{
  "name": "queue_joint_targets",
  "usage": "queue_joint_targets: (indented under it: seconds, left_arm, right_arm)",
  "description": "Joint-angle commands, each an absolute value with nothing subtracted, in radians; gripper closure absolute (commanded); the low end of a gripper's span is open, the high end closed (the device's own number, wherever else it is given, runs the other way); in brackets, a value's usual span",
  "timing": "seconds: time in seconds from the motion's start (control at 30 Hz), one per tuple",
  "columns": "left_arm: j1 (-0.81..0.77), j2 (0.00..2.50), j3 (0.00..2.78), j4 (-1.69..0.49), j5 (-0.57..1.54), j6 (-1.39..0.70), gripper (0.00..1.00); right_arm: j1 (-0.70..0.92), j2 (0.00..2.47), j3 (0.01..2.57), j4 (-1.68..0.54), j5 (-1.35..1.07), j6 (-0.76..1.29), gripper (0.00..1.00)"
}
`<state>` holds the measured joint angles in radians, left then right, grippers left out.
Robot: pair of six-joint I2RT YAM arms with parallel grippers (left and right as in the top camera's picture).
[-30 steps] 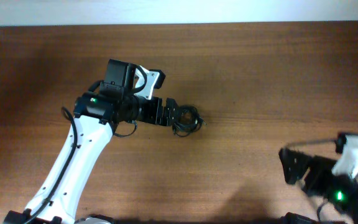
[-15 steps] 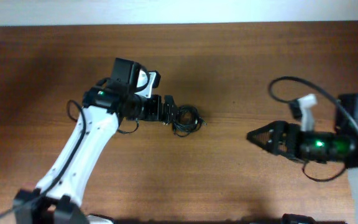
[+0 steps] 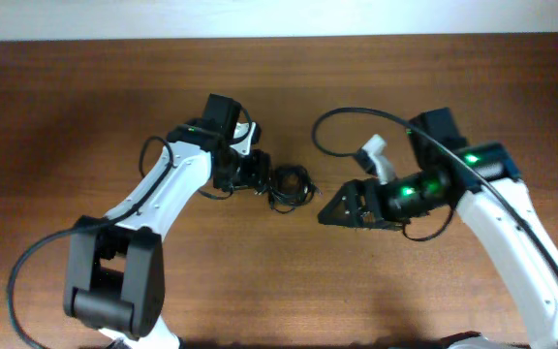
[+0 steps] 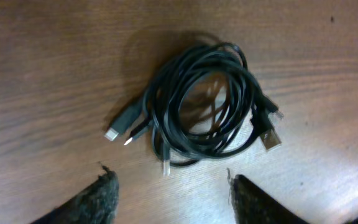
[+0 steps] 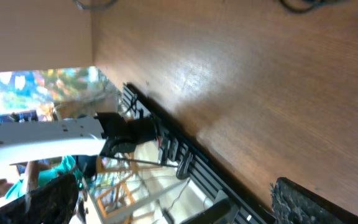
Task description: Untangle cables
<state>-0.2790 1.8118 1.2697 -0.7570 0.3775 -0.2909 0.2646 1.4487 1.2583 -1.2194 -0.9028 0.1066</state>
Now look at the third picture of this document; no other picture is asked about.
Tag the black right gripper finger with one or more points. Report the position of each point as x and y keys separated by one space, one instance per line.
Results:
x=347 y=199
x=356 y=219

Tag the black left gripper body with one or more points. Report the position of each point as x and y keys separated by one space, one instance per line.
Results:
x=263 y=172

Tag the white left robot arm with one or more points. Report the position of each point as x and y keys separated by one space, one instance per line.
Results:
x=115 y=280

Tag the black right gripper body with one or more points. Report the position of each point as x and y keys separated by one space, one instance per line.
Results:
x=373 y=207

